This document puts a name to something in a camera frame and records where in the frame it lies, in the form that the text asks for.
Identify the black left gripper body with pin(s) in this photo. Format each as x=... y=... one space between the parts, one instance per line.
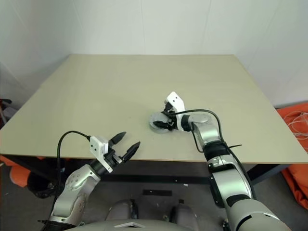
x=111 y=157

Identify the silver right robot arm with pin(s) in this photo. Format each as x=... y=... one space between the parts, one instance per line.
x=207 y=134

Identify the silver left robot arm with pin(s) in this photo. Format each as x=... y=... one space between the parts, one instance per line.
x=74 y=180

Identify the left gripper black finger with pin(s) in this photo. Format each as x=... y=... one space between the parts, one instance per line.
x=132 y=151
x=118 y=138

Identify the large orange fabric bag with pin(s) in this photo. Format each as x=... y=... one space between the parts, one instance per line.
x=296 y=192

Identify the grey robot torso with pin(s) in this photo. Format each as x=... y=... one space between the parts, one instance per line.
x=144 y=226

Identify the dark grey rounded shape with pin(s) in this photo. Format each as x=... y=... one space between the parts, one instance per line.
x=183 y=213
x=122 y=210

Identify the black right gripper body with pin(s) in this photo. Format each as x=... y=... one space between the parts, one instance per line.
x=172 y=124

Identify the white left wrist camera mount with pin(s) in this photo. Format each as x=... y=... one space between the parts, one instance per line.
x=96 y=145

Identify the black plastic bag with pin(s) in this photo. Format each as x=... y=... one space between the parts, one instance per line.
x=42 y=187

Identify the long black floor tape strip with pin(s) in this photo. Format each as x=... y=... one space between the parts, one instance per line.
x=157 y=193

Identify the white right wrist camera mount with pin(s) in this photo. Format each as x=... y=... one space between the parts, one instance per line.
x=176 y=99

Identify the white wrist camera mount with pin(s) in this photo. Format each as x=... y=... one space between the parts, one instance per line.
x=176 y=99
x=96 y=145

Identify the small black floor tape piece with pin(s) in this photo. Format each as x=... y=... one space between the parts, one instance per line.
x=181 y=201

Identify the black metal stand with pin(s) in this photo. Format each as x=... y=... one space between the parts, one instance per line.
x=3 y=106

